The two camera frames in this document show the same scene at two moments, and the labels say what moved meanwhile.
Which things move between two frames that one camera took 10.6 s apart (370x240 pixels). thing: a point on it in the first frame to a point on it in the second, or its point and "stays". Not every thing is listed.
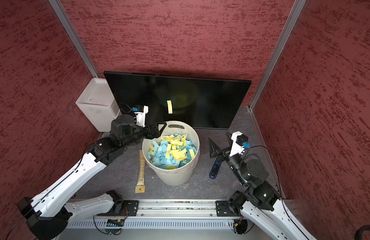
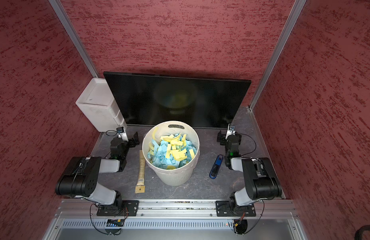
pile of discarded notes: [172, 151] stays
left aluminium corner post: [57, 6] stays
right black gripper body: [232, 160] to [222, 138]
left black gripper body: [145, 132] to [131, 143]
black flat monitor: [206, 102] stays
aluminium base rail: [174, 208] stays
